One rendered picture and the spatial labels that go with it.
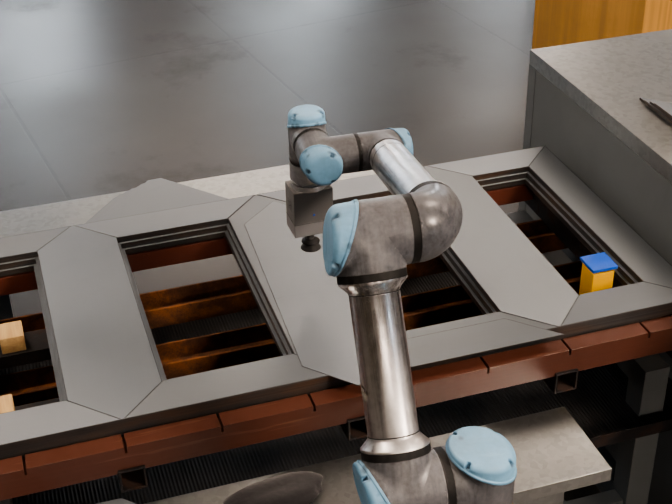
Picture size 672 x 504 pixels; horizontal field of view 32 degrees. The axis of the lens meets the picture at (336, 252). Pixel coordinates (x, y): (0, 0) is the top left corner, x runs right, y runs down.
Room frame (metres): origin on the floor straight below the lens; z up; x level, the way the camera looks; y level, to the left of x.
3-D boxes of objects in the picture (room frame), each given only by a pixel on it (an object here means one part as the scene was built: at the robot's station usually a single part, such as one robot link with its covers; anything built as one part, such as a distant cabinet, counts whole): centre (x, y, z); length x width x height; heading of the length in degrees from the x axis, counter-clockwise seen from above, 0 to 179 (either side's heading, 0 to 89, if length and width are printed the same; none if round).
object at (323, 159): (2.03, 0.01, 1.21); 0.11 x 0.11 x 0.08; 13
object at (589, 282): (2.14, -0.57, 0.78); 0.05 x 0.05 x 0.19; 17
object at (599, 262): (2.14, -0.57, 0.88); 0.06 x 0.06 x 0.02; 17
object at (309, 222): (2.13, 0.05, 1.05); 0.10 x 0.09 x 0.16; 18
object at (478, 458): (1.47, -0.23, 0.90); 0.13 x 0.12 x 0.14; 103
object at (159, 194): (2.63, 0.49, 0.77); 0.45 x 0.20 x 0.04; 107
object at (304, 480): (1.64, 0.12, 0.70); 0.20 x 0.10 x 0.03; 113
